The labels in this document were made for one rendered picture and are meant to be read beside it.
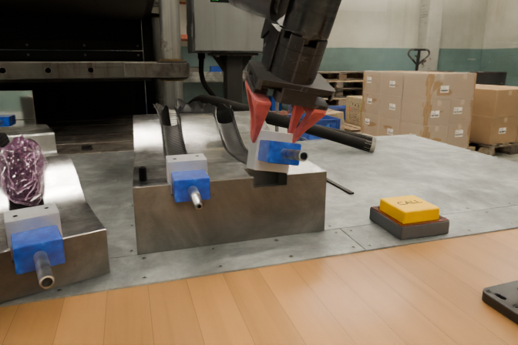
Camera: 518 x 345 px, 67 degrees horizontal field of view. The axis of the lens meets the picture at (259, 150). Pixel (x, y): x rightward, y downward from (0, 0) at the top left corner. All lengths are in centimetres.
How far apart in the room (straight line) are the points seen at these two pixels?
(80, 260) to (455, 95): 425
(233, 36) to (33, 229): 105
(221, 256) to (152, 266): 8
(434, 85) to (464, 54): 513
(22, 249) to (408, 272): 41
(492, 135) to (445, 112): 78
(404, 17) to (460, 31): 133
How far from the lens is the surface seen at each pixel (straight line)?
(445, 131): 450
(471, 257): 58
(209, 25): 138
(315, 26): 46
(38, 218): 48
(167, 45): 123
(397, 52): 852
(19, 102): 133
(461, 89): 457
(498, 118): 509
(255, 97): 48
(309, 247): 54
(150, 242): 53
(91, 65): 130
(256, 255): 52
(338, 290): 46
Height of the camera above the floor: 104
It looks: 13 degrees down
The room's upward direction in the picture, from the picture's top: straight up
